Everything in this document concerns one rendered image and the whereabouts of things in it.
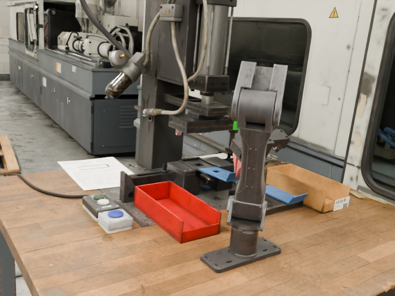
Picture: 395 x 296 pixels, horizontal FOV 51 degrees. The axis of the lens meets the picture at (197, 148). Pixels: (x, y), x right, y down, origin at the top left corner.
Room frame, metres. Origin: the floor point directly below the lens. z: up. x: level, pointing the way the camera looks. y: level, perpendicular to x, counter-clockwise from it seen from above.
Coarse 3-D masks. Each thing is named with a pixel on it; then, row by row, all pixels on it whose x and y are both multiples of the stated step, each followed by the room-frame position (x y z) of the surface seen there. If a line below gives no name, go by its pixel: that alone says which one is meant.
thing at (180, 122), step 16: (176, 96) 1.45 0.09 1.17; (192, 96) 1.41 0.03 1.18; (208, 96) 1.27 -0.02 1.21; (192, 112) 1.26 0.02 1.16; (208, 112) 1.22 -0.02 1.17; (224, 112) 1.25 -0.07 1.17; (176, 128) 1.23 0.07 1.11; (192, 128) 1.20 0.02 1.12; (208, 128) 1.23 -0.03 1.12; (224, 128) 1.27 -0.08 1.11
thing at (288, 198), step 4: (268, 188) 1.28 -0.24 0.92; (272, 188) 1.28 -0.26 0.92; (276, 188) 1.28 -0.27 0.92; (268, 192) 1.24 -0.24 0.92; (272, 192) 1.24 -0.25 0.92; (280, 192) 1.25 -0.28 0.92; (284, 192) 1.25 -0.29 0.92; (272, 196) 1.21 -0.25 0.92; (276, 196) 1.21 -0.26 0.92; (280, 196) 1.21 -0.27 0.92; (284, 196) 1.22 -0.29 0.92; (288, 196) 1.22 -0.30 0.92; (292, 196) 1.22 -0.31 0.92; (296, 196) 1.16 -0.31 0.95; (300, 196) 1.17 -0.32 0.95; (304, 196) 1.19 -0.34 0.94; (280, 200) 1.19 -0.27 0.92; (284, 200) 1.18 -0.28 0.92; (288, 200) 1.18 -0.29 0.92; (292, 200) 1.16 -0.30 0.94; (296, 200) 1.18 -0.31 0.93; (300, 200) 1.19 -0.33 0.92
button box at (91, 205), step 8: (32, 184) 1.17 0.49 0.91; (48, 192) 1.12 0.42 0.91; (88, 200) 1.04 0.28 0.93; (96, 200) 1.04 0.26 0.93; (112, 200) 1.06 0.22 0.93; (88, 208) 1.02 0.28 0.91; (96, 208) 0.99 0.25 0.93; (104, 208) 1.00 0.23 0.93; (112, 208) 1.01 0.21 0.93; (96, 216) 0.98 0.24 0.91
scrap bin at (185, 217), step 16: (144, 192) 1.06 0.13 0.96; (160, 192) 1.15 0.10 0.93; (176, 192) 1.13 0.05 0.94; (144, 208) 1.05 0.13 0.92; (160, 208) 0.98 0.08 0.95; (176, 208) 1.09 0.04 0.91; (192, 208) 1.06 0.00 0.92; (208, 208) 1.01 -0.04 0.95; (160, 224) 0.98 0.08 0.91; (176, 224) 0.92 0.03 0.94; (192, 224) 1.00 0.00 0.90; (208, 224) 1.00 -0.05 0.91; (176, 240) 0.91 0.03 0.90; (192, 240) 0.92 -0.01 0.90
